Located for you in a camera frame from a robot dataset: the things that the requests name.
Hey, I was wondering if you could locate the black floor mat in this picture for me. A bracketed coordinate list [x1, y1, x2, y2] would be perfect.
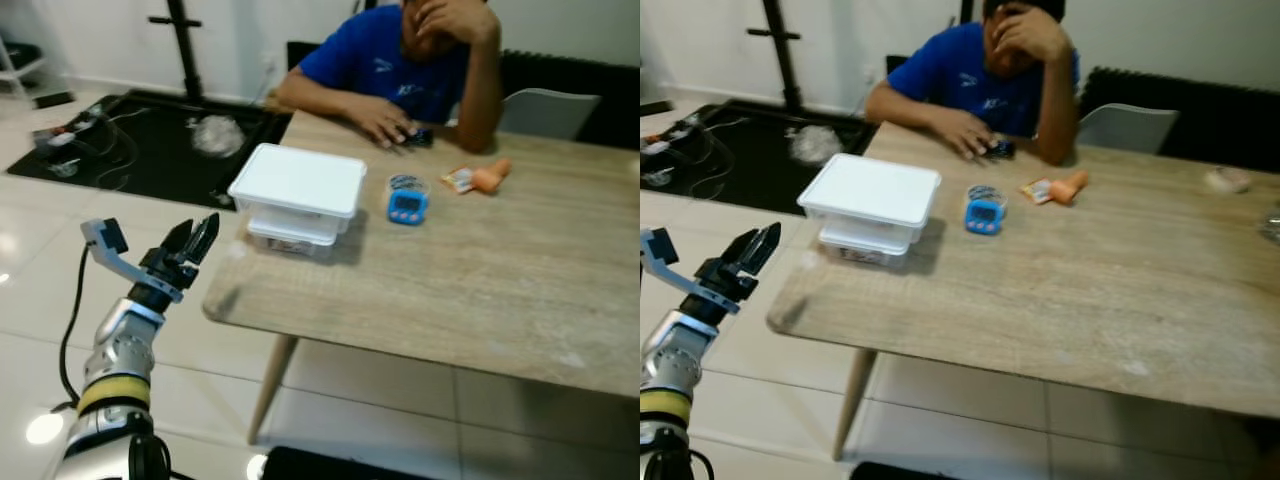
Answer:
[640, 100, 881, 217]
[5, 90, 291, 212]

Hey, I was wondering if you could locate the small white lidded box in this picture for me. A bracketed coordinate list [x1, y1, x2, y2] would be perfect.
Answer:
[818, 220, 916, 269]
[247, 205, 341, 263]

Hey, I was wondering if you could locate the crumpled clear plastic bag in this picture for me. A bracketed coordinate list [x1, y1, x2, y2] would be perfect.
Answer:
[190, 115, 246, 159]
[787, 125, 844, 167]

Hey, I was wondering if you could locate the large white lidded box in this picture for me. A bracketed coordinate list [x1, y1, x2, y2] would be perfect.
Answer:
[797, 153, 943, 230]
[228, 143, 367, 220]

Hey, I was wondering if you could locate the black stand pole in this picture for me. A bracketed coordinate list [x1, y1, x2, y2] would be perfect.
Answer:
[148, 0, 206, 102]
[745, 0, 807, 112]

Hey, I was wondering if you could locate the blue kitchen timer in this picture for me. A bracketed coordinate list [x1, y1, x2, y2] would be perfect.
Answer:
[964, 184, 1009, 236]
[387, 175, 431, 226]

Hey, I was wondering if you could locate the white rack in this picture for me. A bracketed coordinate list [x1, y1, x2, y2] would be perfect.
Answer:
[0, 35, 51, 101]

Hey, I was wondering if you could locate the grey chair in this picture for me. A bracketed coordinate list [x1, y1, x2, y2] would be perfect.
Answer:
[1078, 103, 1181, 156]
[500, 88, 603, 141]

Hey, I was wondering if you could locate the light wooden dining table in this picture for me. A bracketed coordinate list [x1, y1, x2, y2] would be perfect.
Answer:
[766, 122, 1280, 463]
[203, 108, 641, 446]

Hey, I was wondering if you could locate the person in blue shirt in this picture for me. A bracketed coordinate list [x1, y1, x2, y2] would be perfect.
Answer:
[277, 0, 504, 153]
[865, 0, 1082, 167]

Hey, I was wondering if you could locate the dark carpet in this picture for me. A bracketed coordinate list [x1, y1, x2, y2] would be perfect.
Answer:
[850, 462, 963, 480]
[262, 447, 433, 480]

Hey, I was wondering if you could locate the white power strip with cables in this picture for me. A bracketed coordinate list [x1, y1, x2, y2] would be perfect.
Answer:
[640, 115, 741, 193]
[30, 105, 136, 191]

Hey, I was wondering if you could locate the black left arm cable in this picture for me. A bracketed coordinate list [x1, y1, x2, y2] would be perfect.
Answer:
[58, 245, 96, 411]

